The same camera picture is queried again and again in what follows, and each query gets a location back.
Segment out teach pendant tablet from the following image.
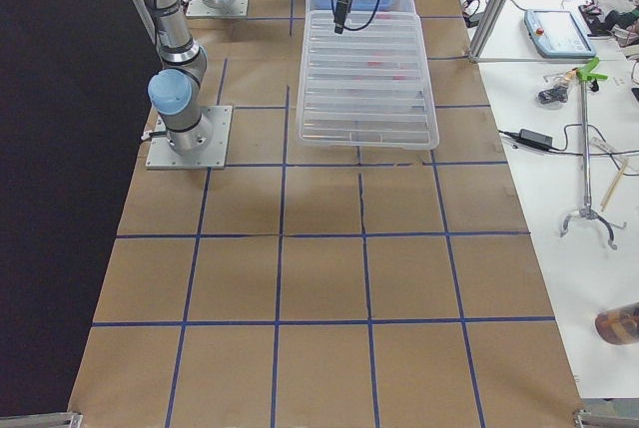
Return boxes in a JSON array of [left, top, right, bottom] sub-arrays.
[[523, 10, 596, 59]]

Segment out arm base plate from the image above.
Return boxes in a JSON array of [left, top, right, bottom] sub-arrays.
[[186, 0, 250, 19], [145, 106, 233, 170]]

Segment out black power adapter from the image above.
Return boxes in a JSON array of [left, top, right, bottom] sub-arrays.
[[518, 129, 554, 152]]

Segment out reach grabber tool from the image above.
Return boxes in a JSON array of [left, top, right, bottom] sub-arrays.
[[560, 57, 626, 250]]

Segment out brown bottle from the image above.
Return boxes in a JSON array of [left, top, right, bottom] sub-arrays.
[[594, 302, 638, 345]]

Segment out clear plastic box lid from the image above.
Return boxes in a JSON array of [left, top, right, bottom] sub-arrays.
[[297, 10, 439, 151]]

